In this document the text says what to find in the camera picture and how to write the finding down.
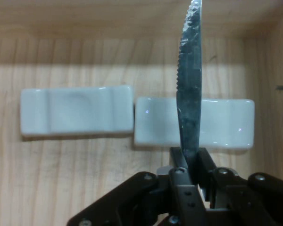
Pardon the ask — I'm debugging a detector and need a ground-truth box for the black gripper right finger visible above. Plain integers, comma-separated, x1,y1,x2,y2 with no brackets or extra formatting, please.
197,147,283,226

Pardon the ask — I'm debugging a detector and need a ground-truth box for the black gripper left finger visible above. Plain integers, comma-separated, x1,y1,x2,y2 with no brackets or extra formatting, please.
67,147,207,226

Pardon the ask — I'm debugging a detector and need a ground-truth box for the silver metal table knife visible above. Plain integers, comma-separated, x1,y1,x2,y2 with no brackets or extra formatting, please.
175,0,203,186

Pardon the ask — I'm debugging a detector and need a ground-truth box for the light wooden drawer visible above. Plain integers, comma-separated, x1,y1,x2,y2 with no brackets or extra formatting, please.
0,0,283,226

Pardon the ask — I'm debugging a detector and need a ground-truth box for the white ceramic cutlery rest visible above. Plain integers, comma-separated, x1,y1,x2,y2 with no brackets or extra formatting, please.
20,85,134,137
133,97,255,149

